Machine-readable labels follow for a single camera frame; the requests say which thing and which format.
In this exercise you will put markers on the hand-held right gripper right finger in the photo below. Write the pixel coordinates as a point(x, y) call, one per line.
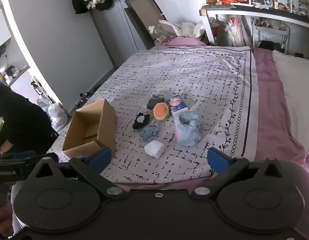
point(218, 160)

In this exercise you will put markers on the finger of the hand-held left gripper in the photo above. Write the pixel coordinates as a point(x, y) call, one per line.
point(22, 154)

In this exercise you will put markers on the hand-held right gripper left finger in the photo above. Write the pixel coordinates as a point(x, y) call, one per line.
point(100, 158)

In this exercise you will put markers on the brown cardboard box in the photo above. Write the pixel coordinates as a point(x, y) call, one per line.
point(107, 120)

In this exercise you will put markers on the fluffy blue-grey slipper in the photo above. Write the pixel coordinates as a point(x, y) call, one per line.
point(189, 130)

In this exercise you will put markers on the black and white sock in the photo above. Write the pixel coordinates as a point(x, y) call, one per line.
point(140, 122)

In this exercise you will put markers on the blue-grey cloth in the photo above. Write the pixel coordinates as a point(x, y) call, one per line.
point(148, 132)

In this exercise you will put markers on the white soft block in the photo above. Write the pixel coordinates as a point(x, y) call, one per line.
point(154, 148)

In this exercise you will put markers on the planet print tissue packet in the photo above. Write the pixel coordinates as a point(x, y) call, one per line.
point(177, 105)

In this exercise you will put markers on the watermelon slice plush toy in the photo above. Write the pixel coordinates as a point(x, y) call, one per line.
point(160, 111)

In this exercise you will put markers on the clear bag of black parts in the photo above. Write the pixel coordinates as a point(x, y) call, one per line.
point(154, 101)

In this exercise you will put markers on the person's left forearm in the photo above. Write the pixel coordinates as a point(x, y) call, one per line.
point(3, 148)

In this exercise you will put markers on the person in black clothing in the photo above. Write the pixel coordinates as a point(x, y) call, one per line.
point(22, 115)

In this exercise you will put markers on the person's leg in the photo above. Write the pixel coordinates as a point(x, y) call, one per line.
point(2, 217)

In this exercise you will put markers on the white tied plastic bag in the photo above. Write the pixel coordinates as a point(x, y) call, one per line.
point(57, 116)

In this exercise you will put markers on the grey sneaker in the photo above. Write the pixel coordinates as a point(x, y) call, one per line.
point(78, 103)

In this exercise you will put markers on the black slippers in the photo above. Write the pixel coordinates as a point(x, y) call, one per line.
point(85, 94)

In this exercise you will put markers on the pink bedsheet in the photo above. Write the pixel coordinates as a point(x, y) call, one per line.
point(269, 105)

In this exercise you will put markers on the kitchen counter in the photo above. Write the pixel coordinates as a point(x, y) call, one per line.
point(17, 74)

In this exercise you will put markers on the white black-patterned blanket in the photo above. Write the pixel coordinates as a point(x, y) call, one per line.
point(182, 75)

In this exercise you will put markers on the white pillow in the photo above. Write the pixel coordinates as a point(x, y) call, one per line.
point(297, 92)

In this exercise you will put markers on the grey door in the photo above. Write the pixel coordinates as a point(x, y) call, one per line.
point(114, 30)

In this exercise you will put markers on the bags under desk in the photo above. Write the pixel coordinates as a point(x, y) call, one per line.
point(234, 31)

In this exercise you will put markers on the white crumpled plastic bags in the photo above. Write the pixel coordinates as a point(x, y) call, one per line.
point(192, 28)

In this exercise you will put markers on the clear plastic bottle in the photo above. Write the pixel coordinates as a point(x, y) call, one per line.
point(164, 28)

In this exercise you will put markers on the flat brown cardboard sheet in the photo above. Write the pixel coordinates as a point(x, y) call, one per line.
point(147, 12)

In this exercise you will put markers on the white desk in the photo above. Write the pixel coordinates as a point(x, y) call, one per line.
point(257, 12)

